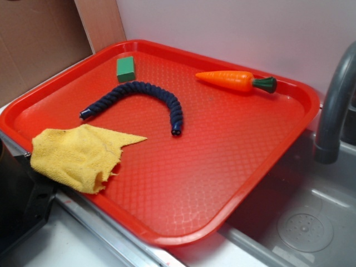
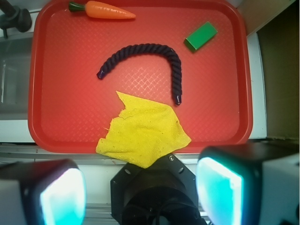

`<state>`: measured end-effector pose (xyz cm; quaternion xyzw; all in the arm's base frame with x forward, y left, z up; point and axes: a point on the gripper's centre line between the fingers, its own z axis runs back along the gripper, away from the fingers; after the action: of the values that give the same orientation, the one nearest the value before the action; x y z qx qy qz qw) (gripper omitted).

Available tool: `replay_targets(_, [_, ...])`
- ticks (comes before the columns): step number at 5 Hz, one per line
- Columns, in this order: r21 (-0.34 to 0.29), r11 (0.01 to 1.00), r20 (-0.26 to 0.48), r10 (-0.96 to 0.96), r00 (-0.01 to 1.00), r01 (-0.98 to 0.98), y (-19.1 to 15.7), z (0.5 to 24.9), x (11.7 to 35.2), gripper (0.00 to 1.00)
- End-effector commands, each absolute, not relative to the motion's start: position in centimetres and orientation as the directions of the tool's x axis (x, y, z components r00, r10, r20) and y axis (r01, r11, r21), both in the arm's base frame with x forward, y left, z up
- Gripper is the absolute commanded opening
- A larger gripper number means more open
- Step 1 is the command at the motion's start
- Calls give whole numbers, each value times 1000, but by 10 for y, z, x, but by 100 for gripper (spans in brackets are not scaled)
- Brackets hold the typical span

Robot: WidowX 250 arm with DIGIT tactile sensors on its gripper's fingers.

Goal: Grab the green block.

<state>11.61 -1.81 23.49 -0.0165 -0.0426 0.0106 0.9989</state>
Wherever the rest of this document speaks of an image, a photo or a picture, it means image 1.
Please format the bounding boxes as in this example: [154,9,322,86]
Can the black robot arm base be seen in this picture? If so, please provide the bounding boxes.
[1,142,57,257]

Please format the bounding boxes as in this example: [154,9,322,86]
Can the green wooden block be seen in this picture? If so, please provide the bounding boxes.
[116,56,136,83]

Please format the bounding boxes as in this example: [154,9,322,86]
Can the red plastic tray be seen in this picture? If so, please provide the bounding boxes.
[1,40,319,247]

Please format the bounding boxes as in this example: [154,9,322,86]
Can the orange plastic toy carrot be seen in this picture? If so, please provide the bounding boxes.
[195,71,277,93]

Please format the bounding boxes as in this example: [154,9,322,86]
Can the yellow cloth rag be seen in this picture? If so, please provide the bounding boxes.
[30,124,146,194]

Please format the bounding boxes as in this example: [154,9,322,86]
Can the grey plastic sink basin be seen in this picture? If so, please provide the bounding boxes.
[219,130,356,267]

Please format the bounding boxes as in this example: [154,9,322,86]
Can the grey toy faucet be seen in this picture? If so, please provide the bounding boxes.
[313,42,355,164]

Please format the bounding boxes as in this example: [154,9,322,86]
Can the brown cardboard panel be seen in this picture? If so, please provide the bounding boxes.
[1,1,126,106]

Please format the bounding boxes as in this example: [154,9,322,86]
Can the dark blue twisted rope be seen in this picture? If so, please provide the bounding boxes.
[79,81,183,137]

